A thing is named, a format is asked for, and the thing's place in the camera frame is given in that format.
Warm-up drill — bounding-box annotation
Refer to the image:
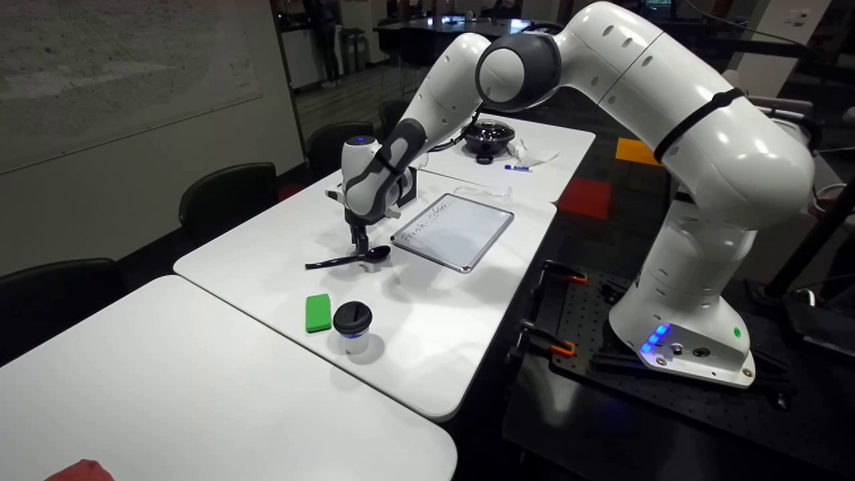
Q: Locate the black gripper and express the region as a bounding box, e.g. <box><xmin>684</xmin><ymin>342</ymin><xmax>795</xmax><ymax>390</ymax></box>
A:
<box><xmin>345</xmin><ymin>205</ymin><xmax>378</xmax><ymax>261</ymax></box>

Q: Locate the black spoon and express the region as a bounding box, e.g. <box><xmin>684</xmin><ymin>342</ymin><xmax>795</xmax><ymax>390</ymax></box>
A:
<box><xmin>301</xmin><ymin>242</ymin><xmax>392</xmax><ymax>273</ymax></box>

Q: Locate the white table with spoon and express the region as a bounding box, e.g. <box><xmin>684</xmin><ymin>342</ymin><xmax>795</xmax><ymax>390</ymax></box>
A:
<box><xmin>171</xmin><ymin>155</ymin><xmax>561</xmax><ymax>422</ymax></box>

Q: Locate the black rectangular box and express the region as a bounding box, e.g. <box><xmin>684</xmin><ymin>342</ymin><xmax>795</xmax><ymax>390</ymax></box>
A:
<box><xmin>388</xmin><ymin>162</ymin><xmax>420</xmax><ymax>211</ymax></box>

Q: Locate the green rectangular block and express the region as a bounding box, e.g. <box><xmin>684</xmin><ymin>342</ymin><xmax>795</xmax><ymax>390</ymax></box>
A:
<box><xmin>301</xmin><ymin>291</ymin><xmax>333</xmax><ymax>337</ymax></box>

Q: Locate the white tablet board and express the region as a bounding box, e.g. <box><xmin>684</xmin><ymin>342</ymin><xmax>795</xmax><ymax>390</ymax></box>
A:
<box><xmin>390</xmin><ymin>193</ymin><xmax>519</xmax><ymax>275</ymax></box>

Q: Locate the black office chair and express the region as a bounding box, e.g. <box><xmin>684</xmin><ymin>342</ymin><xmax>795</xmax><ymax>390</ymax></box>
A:
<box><xmin>304</xmin><ymin>123</ymin><xmax>376</xmax><ymax>177</ymax></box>
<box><xmin>177</xmin><ymin>159</ymin><xmax>279</xmax><ymax>247</ymax></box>
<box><xmin>0</xmin><ymin>257</ymin><xmax>125</xmax><ymax>365</ymax></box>

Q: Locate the black bowl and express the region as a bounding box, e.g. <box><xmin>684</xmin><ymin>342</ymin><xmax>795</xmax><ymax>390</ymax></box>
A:
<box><xmin>458</xmin><ymin>120</ymin><xmax>519</xmax><ymax>168</ymax></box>

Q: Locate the orange black clamp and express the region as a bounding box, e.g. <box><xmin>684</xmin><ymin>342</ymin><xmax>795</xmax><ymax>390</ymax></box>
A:
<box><xmin>512</xmin><ymin>321</ymin><xmax>579</xmax><ymax>364</ymax></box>
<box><xmin>532</xmin><ymin>257</ymin><xmax>593</xmax><ymax>293</ymax></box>

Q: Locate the large white rounded table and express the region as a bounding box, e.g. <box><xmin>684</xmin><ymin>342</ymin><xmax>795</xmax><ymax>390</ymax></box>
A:
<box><xmin>0</xmin><ymin>273</ymin><xmax>458</xmax><ymax>481</ymax></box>

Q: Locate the small white table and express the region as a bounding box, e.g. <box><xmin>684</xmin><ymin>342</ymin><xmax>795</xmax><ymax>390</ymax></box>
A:
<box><xmin>365</xmin><ymin>108</ymin><xmax>597</xmax><ymax>209</ymax></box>

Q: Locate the red floor mat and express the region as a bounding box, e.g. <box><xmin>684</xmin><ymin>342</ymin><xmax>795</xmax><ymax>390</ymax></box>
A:
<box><xmin>556</xmin><ymin>177</ymin><xmax>613</xmax><ymax>223</ymax></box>

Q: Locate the orange floor mat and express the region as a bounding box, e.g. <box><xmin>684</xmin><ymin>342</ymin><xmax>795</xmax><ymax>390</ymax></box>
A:
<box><xmin>612</xmin><ymin>135</ymin><xmax>662</xmax><ymax>171</ymax></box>

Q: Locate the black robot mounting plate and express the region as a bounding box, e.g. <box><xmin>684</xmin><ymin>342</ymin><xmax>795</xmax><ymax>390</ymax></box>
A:
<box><xmin>499</xmin><ymin>263</ymin><xmax>855</xmax><ymax>481</ymax></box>

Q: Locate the red object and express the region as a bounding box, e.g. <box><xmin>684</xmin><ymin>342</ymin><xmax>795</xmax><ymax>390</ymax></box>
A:
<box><xmin>42</xmin><ymin>456</ymin><xmax>116</xmax><ymax>481</ymax></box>

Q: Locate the wall whiteboard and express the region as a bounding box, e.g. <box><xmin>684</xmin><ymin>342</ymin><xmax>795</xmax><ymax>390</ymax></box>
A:
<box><xmin>0</xmin><ymin>0</ymin><xmax>267</xmax><ymax>178</ymax></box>

